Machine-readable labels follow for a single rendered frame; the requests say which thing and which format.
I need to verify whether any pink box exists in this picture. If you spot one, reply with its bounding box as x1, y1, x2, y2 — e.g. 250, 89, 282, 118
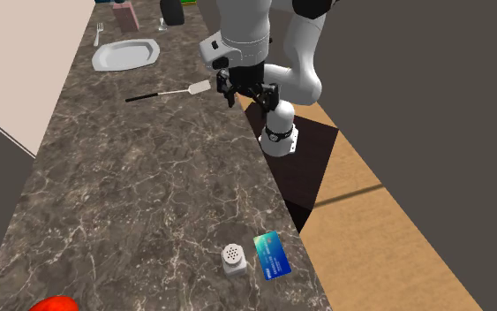
112, 2, 140, 34

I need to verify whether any white salt shaker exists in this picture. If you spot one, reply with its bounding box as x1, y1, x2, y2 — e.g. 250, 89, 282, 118
221, 243, 248, 277

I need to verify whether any black cylindrical container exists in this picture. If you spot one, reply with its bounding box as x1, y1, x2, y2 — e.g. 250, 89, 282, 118
159, 0, 186, 27

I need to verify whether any spatula with black handle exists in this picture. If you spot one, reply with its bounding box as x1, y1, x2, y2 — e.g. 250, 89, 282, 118
124, 79, 212, 103

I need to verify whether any red round object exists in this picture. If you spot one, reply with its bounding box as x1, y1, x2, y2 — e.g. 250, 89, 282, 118
28, 295, 79, 311

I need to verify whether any white octagonal plate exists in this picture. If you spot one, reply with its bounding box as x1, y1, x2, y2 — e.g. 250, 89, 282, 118
91, 38, 162, 72

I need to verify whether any blue card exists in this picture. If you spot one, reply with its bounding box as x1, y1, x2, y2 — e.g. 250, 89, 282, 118
252, 231, 293, 282

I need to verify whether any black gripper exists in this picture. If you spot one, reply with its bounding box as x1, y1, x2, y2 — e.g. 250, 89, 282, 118
215, 60, 281, 113

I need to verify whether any dark robot stand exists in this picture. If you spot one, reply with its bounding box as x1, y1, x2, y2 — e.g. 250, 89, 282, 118
244, 101, 340, 234

